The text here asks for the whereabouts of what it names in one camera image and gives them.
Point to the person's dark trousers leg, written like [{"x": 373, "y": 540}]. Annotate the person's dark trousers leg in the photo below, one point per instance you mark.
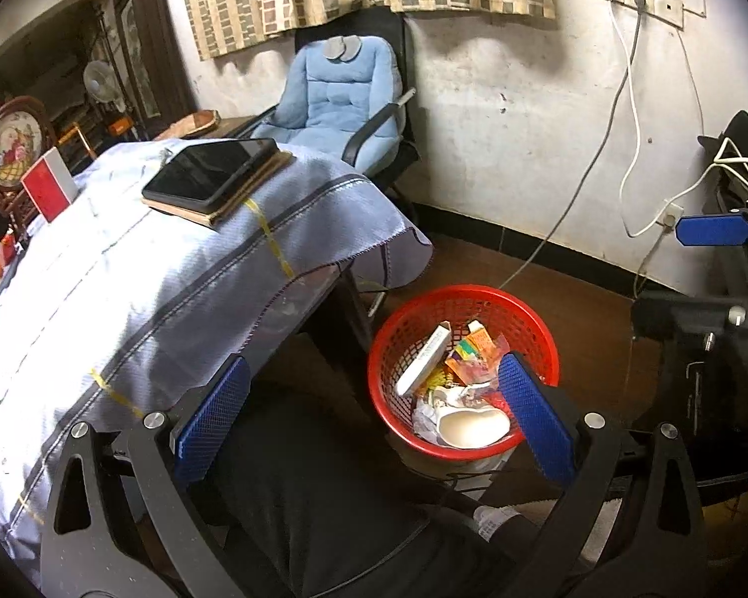
[{"x": 324, "y": 498}]

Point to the white medicine box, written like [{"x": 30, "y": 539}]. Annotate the white medicine box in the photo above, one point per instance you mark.
[{"x": 424, "y": 361}]

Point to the carved wooden slab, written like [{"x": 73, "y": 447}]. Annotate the carved wooden slab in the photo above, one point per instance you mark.
[{"x": 190, "y": 124}]

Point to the person's white shoe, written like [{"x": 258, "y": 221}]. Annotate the person's white shoe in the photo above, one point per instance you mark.
[{"x": 495, "y": 520}]

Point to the round embroidered table screen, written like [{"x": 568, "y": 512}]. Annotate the round embroidered table screen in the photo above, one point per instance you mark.
[{"x": 12, "y": 149}]

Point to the brown notebook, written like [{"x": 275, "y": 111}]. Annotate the brown notebook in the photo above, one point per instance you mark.
[{"x": 237, "y": 205}]

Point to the white paper cup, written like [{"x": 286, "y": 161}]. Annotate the white paper cup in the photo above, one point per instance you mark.
[{"x": 474, "y": 427}]

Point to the orange box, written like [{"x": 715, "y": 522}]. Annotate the orange box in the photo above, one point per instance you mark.
[{"x": 117, "y": 127}]

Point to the white power adapter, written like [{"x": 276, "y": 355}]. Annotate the white power adapter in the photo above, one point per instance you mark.
[{"x": 670, "y": 215}]

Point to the red and white box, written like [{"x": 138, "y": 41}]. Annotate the red and white box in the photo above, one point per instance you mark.
[{"x": 47, "y": 184}]

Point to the red plastic basket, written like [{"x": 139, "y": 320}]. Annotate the red plastic basket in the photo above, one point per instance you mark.
[{"x": 411, "y": 317}]

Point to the white standing fan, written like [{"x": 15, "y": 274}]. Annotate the white standing fan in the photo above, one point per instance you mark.
[{"x": 98, "y": 81}]

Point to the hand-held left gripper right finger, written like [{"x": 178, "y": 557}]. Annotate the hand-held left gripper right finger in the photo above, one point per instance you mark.
[{"x": 536, "y": 417}]

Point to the black tablet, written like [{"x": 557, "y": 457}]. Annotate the black tablet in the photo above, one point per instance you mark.
[{"x": 212, "y": 168}]

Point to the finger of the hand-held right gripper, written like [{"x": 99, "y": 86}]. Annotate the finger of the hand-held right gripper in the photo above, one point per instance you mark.
[
  {"x": 679, "y": 314},
  {"x": 714, "y": 230}
]

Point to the light blue striped tablecloth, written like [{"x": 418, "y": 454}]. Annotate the light blue striped tablecloth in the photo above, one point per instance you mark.
[{"x": 131, "y": 274}]

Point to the small red bottle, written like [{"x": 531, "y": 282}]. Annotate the small red bottle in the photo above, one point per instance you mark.
[{"x": 9, "y": 246}]

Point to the dark framed painting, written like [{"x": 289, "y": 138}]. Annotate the dark framed painting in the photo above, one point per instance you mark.
[{"x": 134, "y": 56}]

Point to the orange snack wrapper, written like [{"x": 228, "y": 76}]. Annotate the orange snack wrapper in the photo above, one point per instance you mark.
[{"x": 477, "y": 342}]

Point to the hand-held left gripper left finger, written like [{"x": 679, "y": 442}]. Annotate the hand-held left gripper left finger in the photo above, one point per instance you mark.
[{"x": 215, "y": 420}]

